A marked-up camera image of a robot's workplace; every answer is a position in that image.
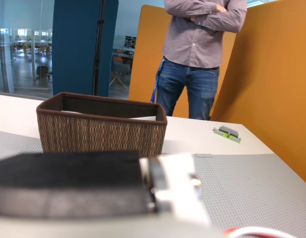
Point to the person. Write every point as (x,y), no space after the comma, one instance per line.
(192,49)

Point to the large orange partition panel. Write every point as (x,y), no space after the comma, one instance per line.
(274,74)

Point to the grey and green brick build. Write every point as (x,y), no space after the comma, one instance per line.
(227,134)

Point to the person's left hand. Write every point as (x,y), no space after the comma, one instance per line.
(192,19)

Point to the curved orange partition panel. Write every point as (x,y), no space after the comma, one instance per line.
(148,49)

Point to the black office chair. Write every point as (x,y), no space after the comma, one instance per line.
(42,71)

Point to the grey chair with wooden legs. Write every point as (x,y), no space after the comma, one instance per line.
(118,65)

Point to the person's right hand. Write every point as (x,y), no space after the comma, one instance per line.
(221,8)

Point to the grey studded baseplate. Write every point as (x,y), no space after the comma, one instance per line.
(242,186)

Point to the black stand pole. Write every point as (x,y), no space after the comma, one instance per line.
(98,37)

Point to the brown woven bin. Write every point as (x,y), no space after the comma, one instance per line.
(98,134)

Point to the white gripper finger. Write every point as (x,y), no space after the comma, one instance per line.
(175,173)

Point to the blue partition panel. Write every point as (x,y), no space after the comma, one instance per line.
(73,49)

